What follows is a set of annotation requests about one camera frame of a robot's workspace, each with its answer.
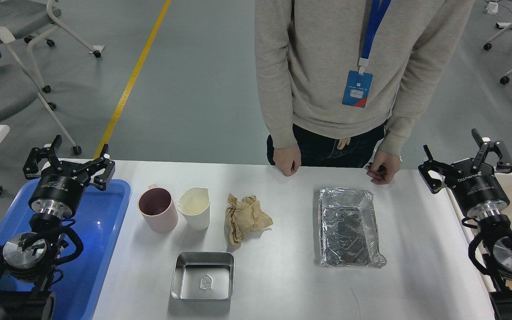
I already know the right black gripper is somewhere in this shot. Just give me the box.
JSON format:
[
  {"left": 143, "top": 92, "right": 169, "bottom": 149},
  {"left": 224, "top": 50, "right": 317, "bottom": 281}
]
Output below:
[{"left": 418, "top": 128, "right": 512, "bottom": 219}]

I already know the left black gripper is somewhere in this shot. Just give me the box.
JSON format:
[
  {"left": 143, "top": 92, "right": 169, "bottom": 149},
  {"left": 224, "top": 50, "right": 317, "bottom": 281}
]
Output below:
[{"left": 23, "top": 135, "right": 116, "bottom": 219}]

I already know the pink mug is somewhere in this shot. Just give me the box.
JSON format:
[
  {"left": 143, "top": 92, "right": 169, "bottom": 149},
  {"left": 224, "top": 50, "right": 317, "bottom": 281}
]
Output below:
[{"left": 138, "top": 184, "right": 178, "bottom": 233}]

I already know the square metal tray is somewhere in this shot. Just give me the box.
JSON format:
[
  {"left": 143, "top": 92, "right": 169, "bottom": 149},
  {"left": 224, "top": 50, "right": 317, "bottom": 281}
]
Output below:
[{"left": 171, "top": 252, "right": 235, "bottom": 300}]

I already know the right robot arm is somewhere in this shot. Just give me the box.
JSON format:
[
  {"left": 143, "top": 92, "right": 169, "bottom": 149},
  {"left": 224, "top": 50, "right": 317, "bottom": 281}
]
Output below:
[{"left": 418, "top": 129, "right": 512, "bottom": 320}]

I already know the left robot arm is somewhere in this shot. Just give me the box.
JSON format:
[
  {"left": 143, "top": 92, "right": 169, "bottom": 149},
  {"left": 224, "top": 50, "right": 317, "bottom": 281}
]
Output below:
[{"left": 0, "top": 135, "right": 115, "bottom": 320}]

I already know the person left hand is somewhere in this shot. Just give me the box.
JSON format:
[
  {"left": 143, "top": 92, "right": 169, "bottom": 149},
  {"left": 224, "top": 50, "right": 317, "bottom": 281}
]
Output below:
[{"left": 365, "top": 150, "right": 401, "bottom": 185}]

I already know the person right hand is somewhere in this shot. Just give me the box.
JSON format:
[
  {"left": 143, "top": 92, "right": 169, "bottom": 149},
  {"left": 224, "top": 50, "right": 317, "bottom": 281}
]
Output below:
[{"left": 273, "top": 145, "right": 301, "bottom": 176}]

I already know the blue plastic tray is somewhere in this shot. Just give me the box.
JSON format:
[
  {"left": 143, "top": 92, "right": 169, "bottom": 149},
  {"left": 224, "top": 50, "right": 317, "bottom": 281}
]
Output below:
[{"left": 0, "top": 180, "right": 131, "bottom": 320}]

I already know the grey office chair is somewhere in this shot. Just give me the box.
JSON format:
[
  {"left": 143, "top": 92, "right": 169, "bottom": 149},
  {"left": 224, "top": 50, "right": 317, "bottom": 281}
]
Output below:
[{"left": 0, "top": 0, "right": 82, "bottom": 155}]

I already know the aluminium foil tray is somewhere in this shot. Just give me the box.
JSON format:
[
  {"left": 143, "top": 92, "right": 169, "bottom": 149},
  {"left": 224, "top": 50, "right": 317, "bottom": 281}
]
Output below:
[{"left": 318, "top": 187, "right": 387, "bottom": 269}]

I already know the white paper cup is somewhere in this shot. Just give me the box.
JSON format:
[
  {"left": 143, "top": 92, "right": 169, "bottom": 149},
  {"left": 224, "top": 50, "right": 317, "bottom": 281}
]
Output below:
[{"left": 176, "top": 187, "right": 211, "bottom": 231}]

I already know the person in beige sweater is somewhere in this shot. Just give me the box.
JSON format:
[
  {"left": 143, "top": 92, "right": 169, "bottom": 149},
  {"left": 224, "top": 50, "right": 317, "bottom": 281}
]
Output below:
[{"left": 255, "top": 0, "right": 476, "bottom": 168}]

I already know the crumpled brown paper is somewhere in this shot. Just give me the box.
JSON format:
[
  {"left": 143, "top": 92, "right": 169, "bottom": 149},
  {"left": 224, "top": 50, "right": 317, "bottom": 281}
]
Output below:
[{"left": 225, "top": 194, "right": 273, "bottom": 246}]

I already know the blue id badge lanyard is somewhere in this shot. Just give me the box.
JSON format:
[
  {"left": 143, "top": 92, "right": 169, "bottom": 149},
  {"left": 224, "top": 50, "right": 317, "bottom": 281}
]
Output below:
[{"left": 342, "top": 0, "right": 392, "bottom": 108}]

